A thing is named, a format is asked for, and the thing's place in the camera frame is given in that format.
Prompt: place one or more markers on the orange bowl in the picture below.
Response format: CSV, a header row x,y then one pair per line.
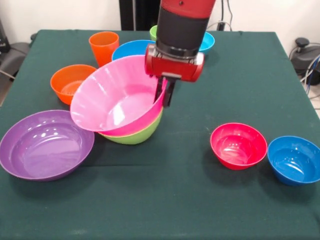
x,y
65,85

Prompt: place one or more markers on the dark green tablecloth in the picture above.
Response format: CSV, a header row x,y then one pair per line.
x,y
160,200

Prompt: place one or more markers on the small dark blue bowl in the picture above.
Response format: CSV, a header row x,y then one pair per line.
x,y
292,160

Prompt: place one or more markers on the green cup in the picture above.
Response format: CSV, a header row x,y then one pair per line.
x,y
153,33

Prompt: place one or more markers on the orange cup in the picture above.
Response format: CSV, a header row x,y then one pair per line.
x,y
103,50

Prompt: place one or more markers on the small ribbed cyan bowl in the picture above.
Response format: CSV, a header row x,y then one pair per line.
x,y
207,43

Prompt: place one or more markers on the large light blue bowl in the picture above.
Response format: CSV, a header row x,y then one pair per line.
x,y
132,48

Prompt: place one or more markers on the large pink bowl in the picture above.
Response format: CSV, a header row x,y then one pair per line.
x,y
112,95

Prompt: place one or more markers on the red bowl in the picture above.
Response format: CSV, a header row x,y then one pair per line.
x,y
238,145

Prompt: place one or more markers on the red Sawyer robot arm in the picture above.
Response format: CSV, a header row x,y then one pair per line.
x,y
182,27

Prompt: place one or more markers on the purple bowl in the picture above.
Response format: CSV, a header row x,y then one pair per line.
x,y
45,152

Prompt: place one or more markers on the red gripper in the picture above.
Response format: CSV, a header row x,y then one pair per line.
x,y
175,68

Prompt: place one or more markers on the black floor stand base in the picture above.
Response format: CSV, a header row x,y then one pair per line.
x,y
15,55
305,57

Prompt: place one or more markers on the green bowl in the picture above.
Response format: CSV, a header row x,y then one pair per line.
x,y
137,138

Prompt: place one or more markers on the black power plug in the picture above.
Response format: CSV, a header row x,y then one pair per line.
x,y
221,25

